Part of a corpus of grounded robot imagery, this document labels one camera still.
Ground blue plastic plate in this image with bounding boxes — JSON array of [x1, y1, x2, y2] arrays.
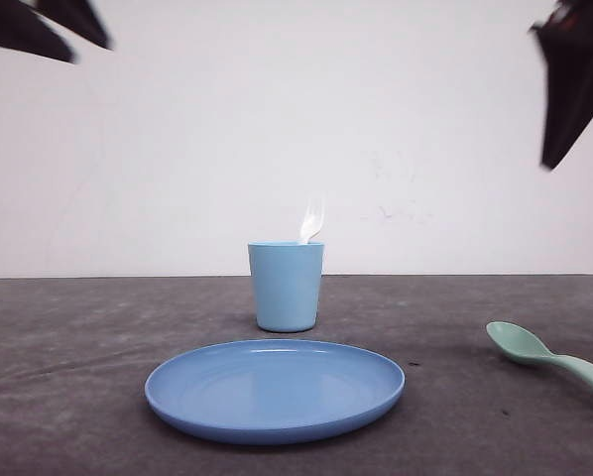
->
[[144, 339, 406, 445]]

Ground white plastic fork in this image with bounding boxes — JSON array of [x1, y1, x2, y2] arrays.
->
[[298, 196, 325, 245]]

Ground mint green plastic spoon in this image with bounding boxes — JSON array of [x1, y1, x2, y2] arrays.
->
[[486, 321, 593, 390]]

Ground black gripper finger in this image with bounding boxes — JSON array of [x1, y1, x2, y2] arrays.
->
[[32, 0, 112, 50], [531, 1, 593, 171], [0, 2, 75, 62]]

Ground light blue plastic cup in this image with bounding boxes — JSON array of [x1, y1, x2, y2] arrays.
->
[[248, 241, 324, 333]]

